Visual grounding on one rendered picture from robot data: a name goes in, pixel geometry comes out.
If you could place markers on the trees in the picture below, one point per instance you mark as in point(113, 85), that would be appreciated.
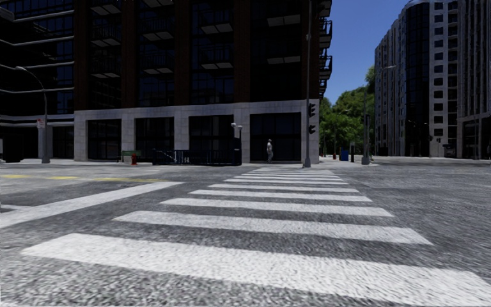
point(345, 119)

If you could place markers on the traffic light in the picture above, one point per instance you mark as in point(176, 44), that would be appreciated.
point(365, 130)
point(307, 115)

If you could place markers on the short dark post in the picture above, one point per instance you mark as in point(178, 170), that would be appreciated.
point(352, 152)

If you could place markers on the dark stairway railing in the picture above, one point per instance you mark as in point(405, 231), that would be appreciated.
point(199, 157)

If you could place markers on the green bench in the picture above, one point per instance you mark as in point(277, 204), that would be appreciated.
point(130, 153)

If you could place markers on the grey street lamp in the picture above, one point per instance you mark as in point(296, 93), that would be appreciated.
point(45, 146)

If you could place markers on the dark glass building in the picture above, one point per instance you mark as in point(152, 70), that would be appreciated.
point(34, 53)

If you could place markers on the person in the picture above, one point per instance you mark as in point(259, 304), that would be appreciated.
point(269, 150)

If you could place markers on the red brick building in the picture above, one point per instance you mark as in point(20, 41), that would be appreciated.
point(199, 126)

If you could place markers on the blue letter box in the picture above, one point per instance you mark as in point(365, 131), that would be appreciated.
point(344, 155)

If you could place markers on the grey stone building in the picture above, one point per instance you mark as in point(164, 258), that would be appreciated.
point(473, 76)

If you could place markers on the pale concrete building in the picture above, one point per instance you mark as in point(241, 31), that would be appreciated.
point(418, 76)

